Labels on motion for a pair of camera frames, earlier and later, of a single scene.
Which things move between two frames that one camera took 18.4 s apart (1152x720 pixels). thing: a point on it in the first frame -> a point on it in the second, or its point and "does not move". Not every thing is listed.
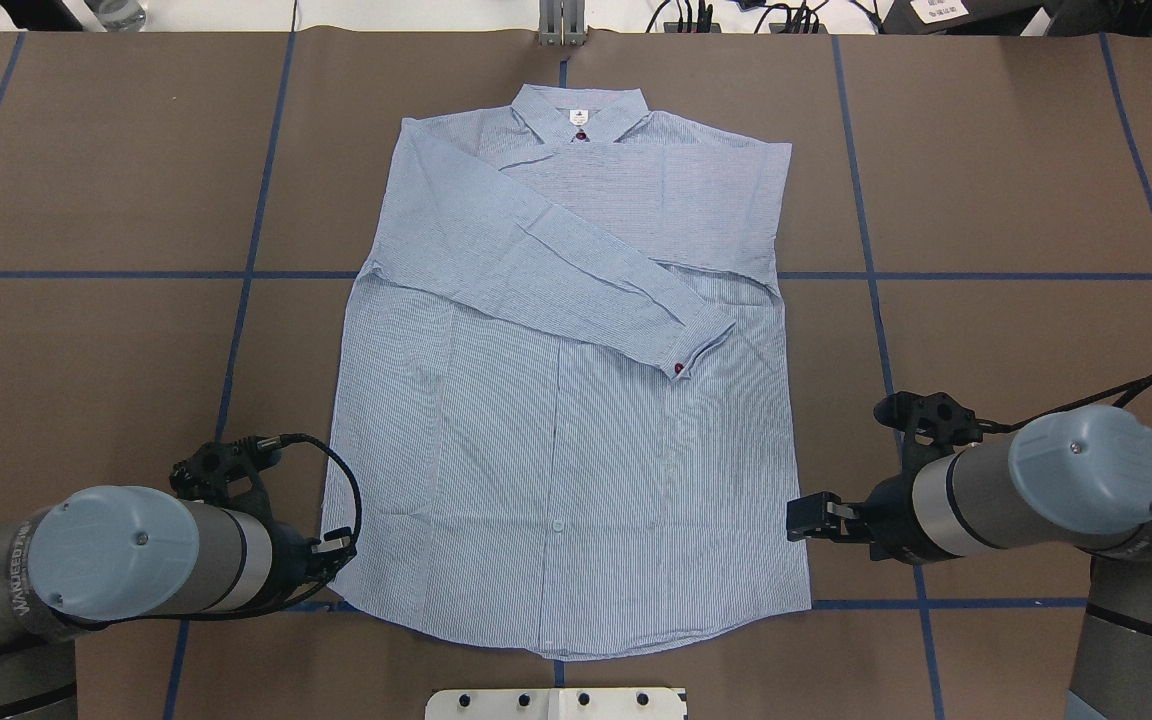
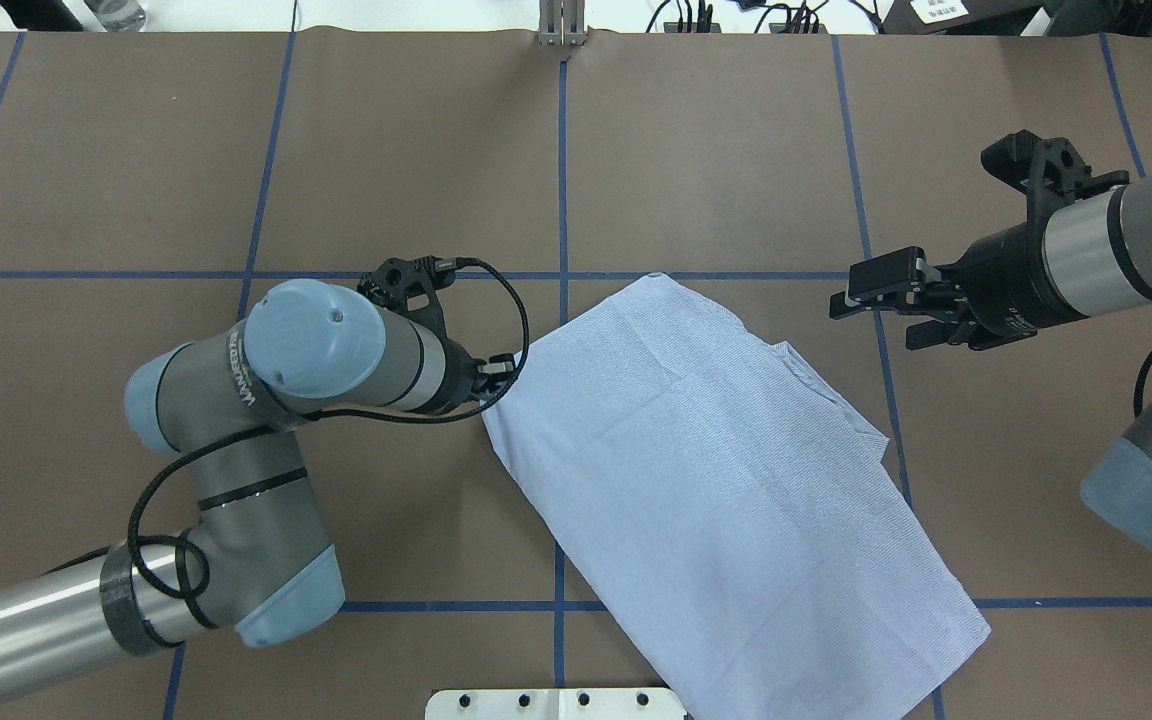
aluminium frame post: x=561 y=22 does not move
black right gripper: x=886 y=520 -> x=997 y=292
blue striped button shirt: x=558 y=415 -> x=728 y=514
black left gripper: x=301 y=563 -> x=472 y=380
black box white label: x=961 y=17 does not move
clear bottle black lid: x=121 y=16 does not move
